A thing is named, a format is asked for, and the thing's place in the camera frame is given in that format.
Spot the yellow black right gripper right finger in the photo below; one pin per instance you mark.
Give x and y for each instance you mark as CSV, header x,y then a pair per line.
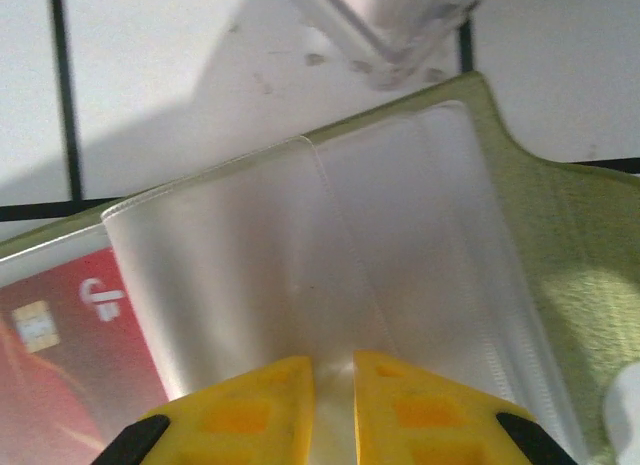
x,y
440,430

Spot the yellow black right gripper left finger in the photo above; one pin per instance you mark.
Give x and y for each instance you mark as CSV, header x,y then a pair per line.
x,y
240,420

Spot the red chip credit card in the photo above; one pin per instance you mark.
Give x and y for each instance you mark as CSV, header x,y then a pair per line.
x,y
60,375

